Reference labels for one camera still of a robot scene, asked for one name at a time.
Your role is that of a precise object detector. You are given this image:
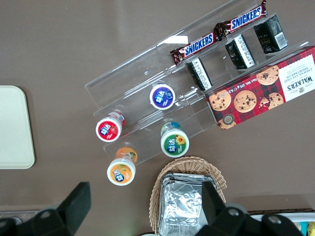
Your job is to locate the white rectangular snack bin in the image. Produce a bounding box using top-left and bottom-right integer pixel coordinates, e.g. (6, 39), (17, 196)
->
(247, 211), (315, 236)

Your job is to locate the green lid gum jar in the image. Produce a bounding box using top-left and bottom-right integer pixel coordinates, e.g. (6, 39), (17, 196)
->
(160, 121), (190, 158)

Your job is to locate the blue lid gum jar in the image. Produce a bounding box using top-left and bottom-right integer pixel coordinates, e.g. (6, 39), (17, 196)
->
(149, 83), (176, 111)

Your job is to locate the small black box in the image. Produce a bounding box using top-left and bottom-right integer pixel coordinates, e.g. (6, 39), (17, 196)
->
(253, 15), (288, 55)
(186, 57), (214, 92)
(224, 33), (255, 70)

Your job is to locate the red lid gum jar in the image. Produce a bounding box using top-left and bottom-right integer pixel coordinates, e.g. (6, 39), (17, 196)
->
(95, 112), (126, 142)

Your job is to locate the orange lid gum jar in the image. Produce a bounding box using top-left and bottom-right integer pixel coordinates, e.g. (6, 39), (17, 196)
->
(106, 147), (138, 186)

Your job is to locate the red Walkers cookie box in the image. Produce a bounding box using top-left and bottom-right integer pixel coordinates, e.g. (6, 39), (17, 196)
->
(204, 46), (315, 131)

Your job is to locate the aluminium foil container stack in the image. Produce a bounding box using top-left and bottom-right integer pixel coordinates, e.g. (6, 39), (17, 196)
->
(157, 172), (219, 236)

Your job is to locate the light wicker basket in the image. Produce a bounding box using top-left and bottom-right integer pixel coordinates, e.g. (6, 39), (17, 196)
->
(149, 155), (227, 236)

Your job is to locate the cream plastic tray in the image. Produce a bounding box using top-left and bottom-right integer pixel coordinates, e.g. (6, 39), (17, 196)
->
(0, 85), (35, 170)

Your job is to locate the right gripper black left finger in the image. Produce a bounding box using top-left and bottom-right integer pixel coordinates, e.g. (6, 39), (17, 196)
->
(31, 181), (92, 236)

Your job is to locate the clear acrylic stepped stand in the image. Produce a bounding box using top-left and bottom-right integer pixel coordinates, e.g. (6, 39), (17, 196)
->
(155, 0), (312, 99)
(84, 44), (219, 165)

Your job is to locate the Snickers bar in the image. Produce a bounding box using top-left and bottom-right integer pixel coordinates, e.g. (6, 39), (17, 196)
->
(214, 0), (268, 38)
(169, 32), (222, 66)

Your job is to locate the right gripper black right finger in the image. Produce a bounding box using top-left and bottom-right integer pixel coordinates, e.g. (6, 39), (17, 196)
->
(195, 181), (247, 236)

